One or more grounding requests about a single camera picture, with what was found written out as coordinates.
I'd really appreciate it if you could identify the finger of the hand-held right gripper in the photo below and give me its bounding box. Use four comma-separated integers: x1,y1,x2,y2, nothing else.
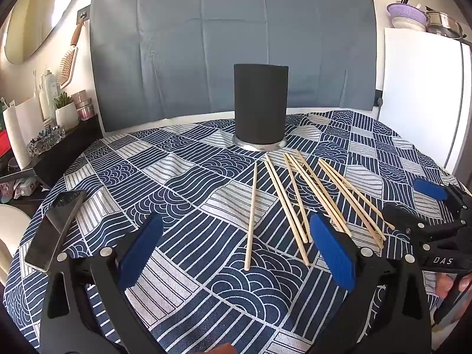
412,178,472,225
383,202,465,246

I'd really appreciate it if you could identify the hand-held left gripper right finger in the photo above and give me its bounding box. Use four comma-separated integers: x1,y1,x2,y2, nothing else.
309,212,432,354

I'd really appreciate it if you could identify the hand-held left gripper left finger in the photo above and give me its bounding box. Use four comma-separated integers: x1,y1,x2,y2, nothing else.
40,213,165,354

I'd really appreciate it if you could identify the bunch of wooden chopsticks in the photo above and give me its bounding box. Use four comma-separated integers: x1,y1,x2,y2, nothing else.
243,150,396,270

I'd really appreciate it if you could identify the black cylindrical utensil holder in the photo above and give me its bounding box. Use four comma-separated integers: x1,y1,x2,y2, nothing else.
232,63,289,152

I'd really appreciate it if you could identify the person's right hand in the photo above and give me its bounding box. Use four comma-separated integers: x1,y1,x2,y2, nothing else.
434,272,472,325

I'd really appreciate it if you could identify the blue white patterned tablecloth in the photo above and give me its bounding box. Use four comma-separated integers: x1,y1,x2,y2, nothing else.
4,110,472,354

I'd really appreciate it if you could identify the black smartphone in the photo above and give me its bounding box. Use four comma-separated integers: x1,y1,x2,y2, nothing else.
25,191,87,273

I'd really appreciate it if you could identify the white refrigerator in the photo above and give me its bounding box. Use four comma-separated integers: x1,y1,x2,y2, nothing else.
380,27,472,185

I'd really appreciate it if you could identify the black side shelf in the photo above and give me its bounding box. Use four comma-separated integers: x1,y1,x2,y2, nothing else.
33,114,104,189

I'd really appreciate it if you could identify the white chair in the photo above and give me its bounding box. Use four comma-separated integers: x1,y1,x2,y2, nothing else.
0,204,32,288

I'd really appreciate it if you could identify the glass tray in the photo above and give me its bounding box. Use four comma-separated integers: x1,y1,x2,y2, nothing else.
27,124,66,155

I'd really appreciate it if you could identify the small potted plant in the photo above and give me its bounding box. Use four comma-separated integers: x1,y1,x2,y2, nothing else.
53,92,79,130

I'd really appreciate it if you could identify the pink candle jar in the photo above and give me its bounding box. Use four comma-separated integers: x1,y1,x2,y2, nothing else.
72,89,94,120

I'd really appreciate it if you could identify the steel pot with glass lid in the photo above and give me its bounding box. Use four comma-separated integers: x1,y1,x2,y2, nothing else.
426,7,466,40

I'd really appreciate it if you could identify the white bowl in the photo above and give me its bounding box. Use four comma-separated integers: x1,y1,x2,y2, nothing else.
391,17,427,32

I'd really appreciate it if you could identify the white spray bottle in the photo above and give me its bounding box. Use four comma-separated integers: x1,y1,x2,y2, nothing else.
39,70,60,120

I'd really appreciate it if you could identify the purple colander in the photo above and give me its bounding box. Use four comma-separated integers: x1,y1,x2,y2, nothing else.
386,3,426,21

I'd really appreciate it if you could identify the wooden hairbrush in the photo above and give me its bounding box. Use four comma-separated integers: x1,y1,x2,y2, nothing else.
58,18,85,89

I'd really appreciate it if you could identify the grey wall cloth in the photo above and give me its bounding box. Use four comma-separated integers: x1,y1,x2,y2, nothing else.
89,0,377,133

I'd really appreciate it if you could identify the oval wall mirror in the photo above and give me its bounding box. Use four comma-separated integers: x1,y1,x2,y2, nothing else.
4,0,87,64

